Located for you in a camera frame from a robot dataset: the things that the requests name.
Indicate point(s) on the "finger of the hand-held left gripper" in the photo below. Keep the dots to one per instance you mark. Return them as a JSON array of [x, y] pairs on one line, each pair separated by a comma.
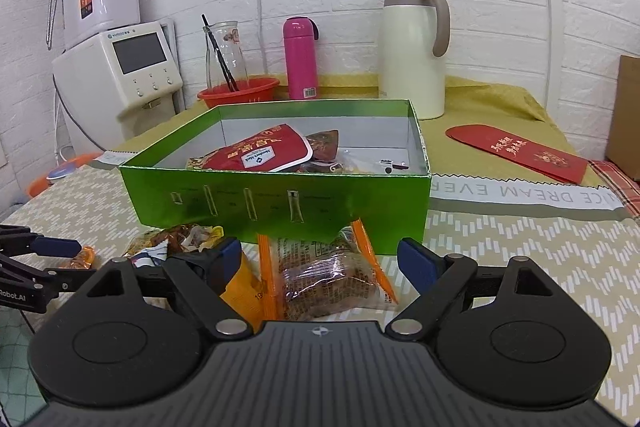
[[55, 277], [57, 247]]

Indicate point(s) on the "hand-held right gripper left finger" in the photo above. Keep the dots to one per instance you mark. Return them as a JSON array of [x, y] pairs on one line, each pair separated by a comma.
[[227, 264]]

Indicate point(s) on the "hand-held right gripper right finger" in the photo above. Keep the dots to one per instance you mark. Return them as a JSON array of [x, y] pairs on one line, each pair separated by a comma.
[[417, 264]]

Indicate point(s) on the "small orange snack packet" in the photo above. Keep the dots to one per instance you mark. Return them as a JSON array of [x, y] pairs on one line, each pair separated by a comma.
[[82, 259]]

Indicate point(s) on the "small mixed candy packets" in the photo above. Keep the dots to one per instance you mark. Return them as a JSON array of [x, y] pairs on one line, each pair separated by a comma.
[[175, 237]]

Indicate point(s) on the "white blue-print snack packet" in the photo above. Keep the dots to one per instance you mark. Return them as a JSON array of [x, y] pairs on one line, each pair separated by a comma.
[[150, 254]]

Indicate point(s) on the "orange-edged brown cake packet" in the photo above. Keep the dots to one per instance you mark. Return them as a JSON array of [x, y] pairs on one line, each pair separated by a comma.
[[325, 282]]

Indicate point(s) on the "green cardboard box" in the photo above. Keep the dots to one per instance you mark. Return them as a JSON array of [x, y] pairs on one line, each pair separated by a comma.
[[320, 207]]

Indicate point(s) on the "large red snack packet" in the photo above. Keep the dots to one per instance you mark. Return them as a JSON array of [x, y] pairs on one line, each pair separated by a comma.
[[250, 154]]

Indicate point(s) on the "orange basin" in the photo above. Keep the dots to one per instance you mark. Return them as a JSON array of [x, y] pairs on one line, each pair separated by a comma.
[[40, 187]]

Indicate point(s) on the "round lidded tub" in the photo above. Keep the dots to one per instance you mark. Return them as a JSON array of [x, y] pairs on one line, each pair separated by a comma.
[[61, 172]]

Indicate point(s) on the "herringbone table mat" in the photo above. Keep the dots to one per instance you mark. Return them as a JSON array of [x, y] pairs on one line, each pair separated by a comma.
[[525, 247]]

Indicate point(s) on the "red envelope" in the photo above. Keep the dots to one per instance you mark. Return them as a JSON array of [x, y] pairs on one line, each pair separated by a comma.
[[515, 152]]

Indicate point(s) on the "white water dispenser with screen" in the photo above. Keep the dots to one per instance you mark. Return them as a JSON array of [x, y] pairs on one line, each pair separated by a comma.
[[90, 92]]

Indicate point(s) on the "red plastic basket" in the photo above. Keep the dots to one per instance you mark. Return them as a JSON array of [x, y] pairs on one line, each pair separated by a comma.
[[250, 94]]

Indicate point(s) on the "olive tablecloth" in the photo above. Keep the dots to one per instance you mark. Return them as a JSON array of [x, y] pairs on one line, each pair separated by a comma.
[[500, 107]]

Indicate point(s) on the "white thermos jug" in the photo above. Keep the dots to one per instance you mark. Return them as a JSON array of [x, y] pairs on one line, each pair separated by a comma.
[[410, 57]]

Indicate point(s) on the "glass carafe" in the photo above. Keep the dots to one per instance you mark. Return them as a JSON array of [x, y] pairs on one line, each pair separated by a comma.
[[227, 52]]

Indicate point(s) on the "black chopsticks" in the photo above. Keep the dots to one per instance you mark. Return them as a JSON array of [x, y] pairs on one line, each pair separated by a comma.
[[219, 52]]

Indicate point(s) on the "orange plaid cloth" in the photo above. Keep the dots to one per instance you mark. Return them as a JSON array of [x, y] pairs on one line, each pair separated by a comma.
[[617, 187]]

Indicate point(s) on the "pink bottle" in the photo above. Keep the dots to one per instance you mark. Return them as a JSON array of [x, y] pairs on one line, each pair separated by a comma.
[[301, 62]]

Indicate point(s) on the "large cardboard box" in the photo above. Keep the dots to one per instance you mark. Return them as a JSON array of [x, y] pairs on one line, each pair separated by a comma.
[[625, 117]]

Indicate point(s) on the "white wall pipe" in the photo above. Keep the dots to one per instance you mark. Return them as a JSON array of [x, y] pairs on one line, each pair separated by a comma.
[[547, 7]]

